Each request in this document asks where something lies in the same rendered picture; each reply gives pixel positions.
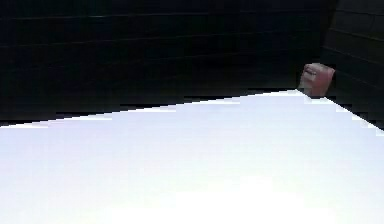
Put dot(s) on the white table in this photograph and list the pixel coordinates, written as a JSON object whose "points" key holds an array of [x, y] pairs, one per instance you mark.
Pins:
{"points": [[186, 160]]}

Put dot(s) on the pink rounded object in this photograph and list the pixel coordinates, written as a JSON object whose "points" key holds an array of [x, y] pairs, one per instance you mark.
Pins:
{"points": [[316, 79]]}

